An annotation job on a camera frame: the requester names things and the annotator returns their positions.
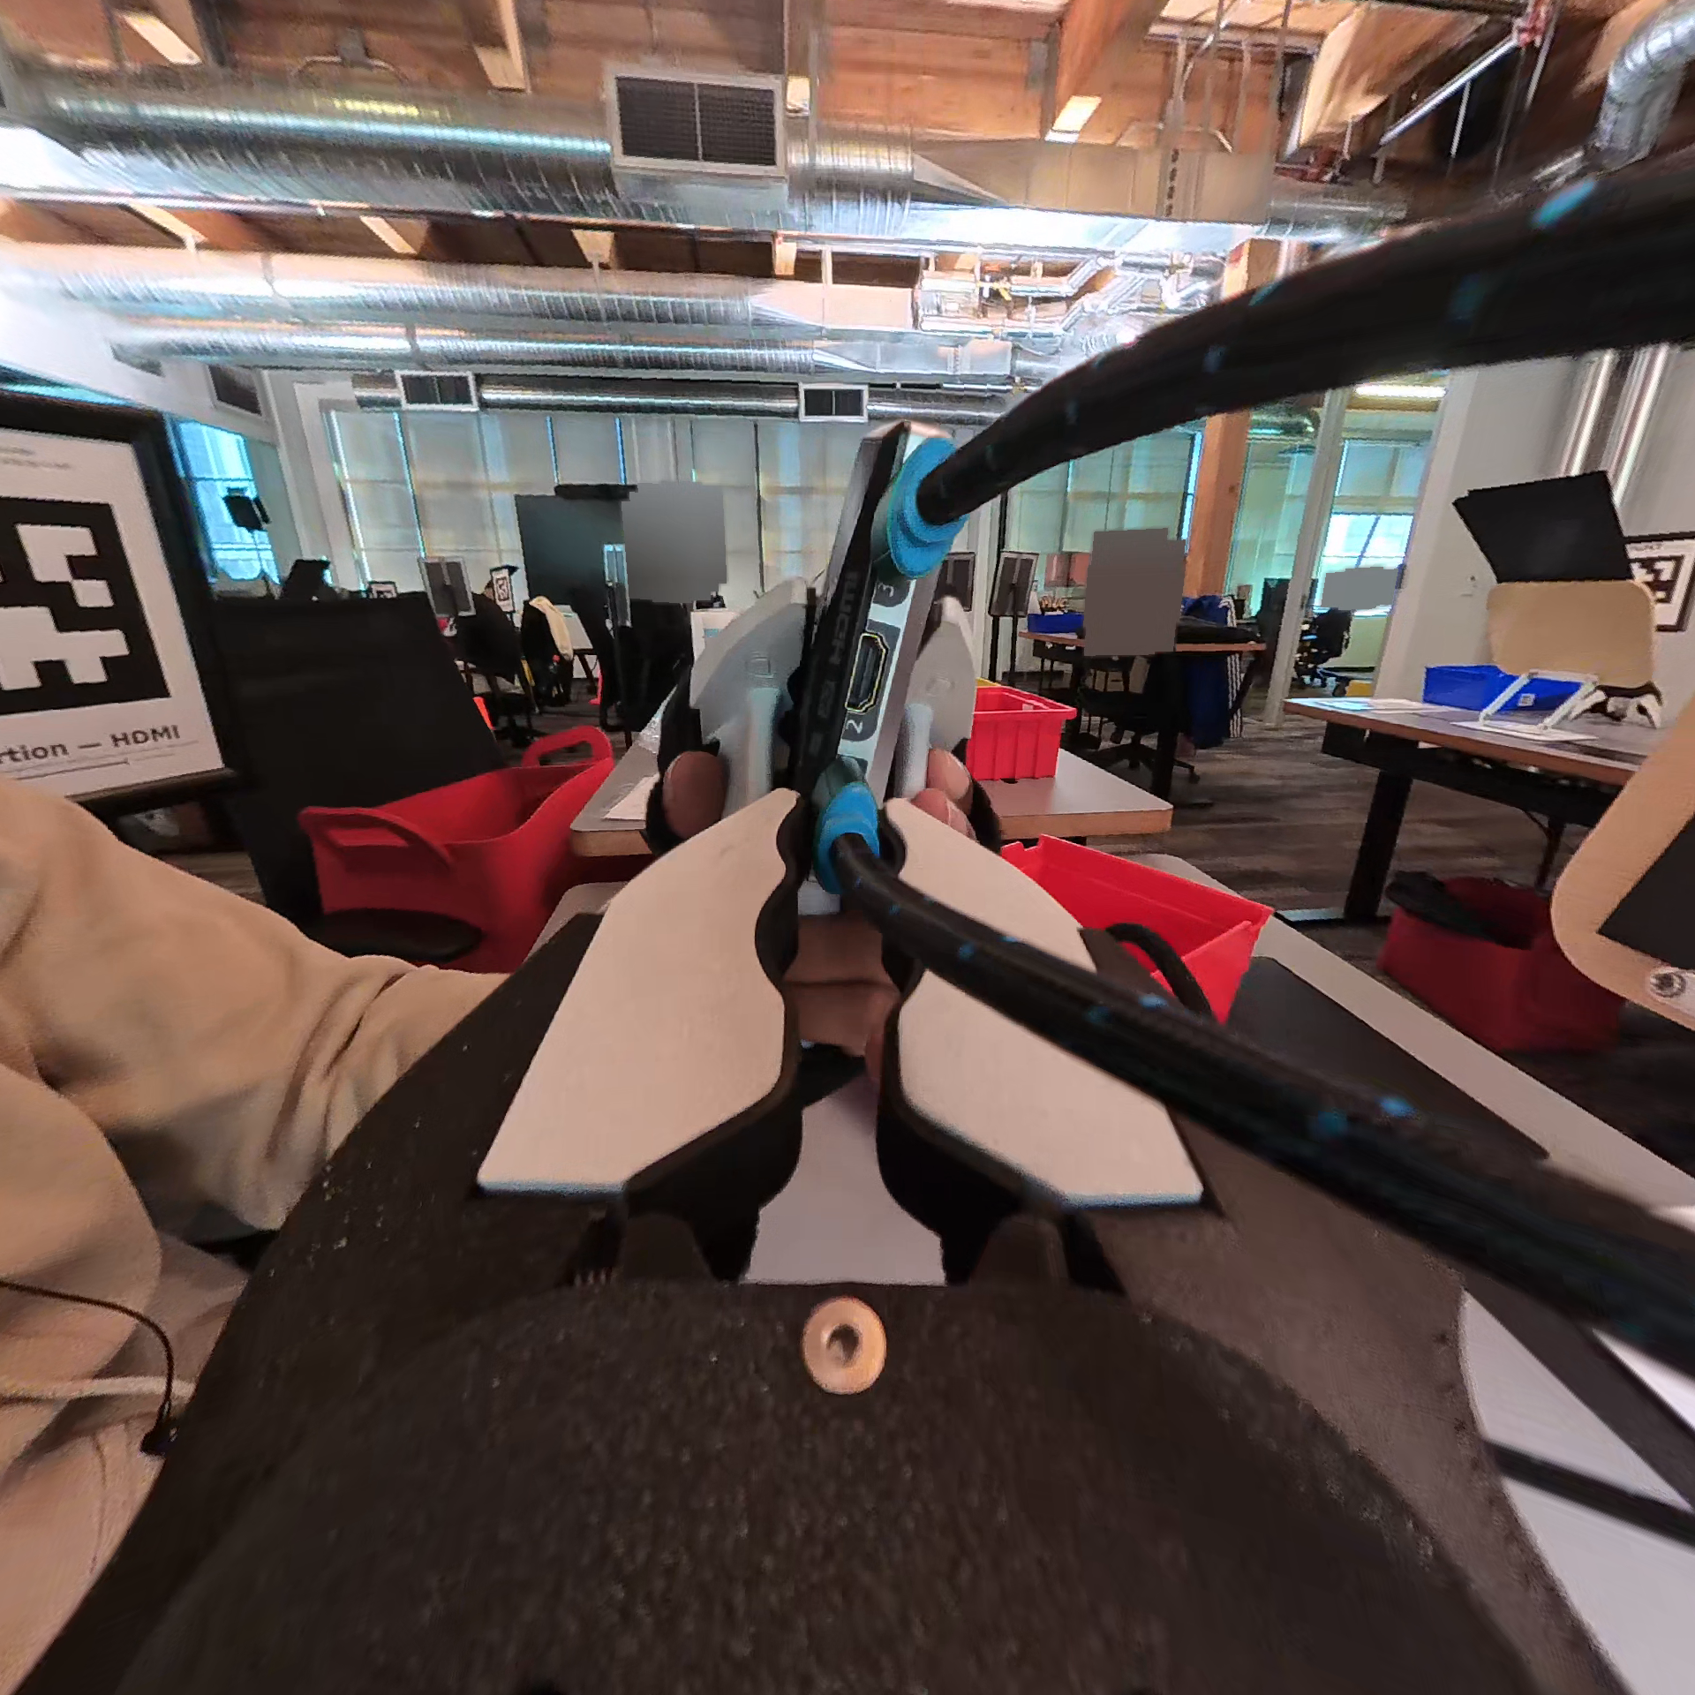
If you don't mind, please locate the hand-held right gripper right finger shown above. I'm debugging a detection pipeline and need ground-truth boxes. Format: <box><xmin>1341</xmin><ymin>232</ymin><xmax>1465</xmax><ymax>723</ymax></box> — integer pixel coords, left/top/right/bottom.
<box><xmin>873</xmin><ymin>794</ymin><xmax>1208</xmax><ymax>1284</ymax></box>

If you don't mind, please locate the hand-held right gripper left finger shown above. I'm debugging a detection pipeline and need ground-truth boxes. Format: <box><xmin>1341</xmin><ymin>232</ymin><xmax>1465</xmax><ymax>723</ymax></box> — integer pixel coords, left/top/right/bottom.
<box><xmin>474</xmin><ymin>789</ymin><xmax>806</xmax><ymax>1277</ymax></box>

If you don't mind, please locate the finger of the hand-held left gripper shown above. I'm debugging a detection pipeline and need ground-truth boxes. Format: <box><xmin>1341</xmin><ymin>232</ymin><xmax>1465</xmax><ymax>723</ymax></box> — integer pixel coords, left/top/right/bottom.
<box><xmin>685</xmin><ymin>573</ymin><xmax>815</xmax><ymax>813</ymax></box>
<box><xmin>899</xmin><ymin>593</ymin><xmax>984</xmax><ymax>799</ymax></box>

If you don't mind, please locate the hdmi port switch box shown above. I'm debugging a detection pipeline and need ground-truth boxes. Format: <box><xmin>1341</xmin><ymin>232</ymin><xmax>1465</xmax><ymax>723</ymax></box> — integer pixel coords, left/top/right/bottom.
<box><xmin>789</xmin><ymin>419</ymin><xmax>952</xmax><ymax>799</ymax></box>

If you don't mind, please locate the red plastic bin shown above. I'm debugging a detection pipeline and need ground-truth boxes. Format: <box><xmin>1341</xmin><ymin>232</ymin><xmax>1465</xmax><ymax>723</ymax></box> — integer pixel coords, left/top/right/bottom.
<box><xmin>999</xmin><ymin>835</ymin><xmax>1276</xmax><ymax>1025</ymax></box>

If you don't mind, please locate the person's left forearm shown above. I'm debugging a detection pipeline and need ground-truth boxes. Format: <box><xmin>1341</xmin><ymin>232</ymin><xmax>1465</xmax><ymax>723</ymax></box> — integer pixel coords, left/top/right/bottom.
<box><xmin>0</xmin><ymin>780</ymin><xmax>663</xmax><ymax>1252</ymax></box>

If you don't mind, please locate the stack of red bins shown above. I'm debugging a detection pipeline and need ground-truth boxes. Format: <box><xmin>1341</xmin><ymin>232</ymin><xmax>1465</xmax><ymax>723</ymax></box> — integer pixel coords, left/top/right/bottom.
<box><xmin>965</xmin><ymin>680</ymin><xmax>1078</xmax><ymax>783</ymax></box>

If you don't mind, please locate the red tote tub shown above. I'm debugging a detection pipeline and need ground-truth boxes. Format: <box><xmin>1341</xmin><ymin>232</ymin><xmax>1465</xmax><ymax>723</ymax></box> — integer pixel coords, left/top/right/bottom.
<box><xmin>300</xmin><ymin>723</ymin><xmax>620</xmax><ymax>977</ymax></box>

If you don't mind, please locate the black office chair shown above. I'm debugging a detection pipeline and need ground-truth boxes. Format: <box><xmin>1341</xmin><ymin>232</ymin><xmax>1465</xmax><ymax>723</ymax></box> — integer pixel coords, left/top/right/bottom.
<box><xmin>210</xmin><ymin>593</ymin><xmax>509</xmax><ymax>966</ymax></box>

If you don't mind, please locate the wooden desk with black legs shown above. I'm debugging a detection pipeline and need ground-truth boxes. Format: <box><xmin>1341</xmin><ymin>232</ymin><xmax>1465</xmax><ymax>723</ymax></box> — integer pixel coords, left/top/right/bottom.
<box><xmin>1281</xmin><ymin>691</ymin><xmax>1673</xmax><ymax>929</ymax></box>

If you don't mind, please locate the red floor bag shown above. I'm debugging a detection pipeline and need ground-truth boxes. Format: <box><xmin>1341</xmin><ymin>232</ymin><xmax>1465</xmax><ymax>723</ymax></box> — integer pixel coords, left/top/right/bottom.
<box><xmin>1376</xmin><ymin>872</ymin><xmax>1628</xmax><ymax>1058</ymax></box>

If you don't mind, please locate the ceiling air vent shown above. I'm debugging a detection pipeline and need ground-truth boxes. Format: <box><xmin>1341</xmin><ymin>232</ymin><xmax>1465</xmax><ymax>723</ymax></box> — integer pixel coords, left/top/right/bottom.
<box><xmin>606</xmin><ymin>65</ymin><xmax>793</xmax><ymax>181</ymax></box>

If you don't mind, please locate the black board with wooden rim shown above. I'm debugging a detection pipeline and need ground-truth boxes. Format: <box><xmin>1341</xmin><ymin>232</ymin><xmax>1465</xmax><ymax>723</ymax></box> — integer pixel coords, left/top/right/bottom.
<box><xmin>1548</xmin><ymin>718</ymin><xmax>1695</xmax><ymax>1032</ymax></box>

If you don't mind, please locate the beige wooden board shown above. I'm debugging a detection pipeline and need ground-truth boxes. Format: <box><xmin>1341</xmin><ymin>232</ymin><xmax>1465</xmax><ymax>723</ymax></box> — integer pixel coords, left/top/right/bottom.
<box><xmin>1483</xmin><ymin>578</ymin><xmax>1661</xmax><ymax>691</ymax></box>

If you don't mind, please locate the silver ceiling duct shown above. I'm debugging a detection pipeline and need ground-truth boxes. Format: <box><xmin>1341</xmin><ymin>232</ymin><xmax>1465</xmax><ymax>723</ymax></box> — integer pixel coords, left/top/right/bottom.
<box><xmin>0</xmin><ymin>58</ymin><xmax>1412</xmax><ymax>261</ymax></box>
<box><xmin>0</xmin><ymin>241</ymin><xmax>1021</xmax><ymax>386</ymax></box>

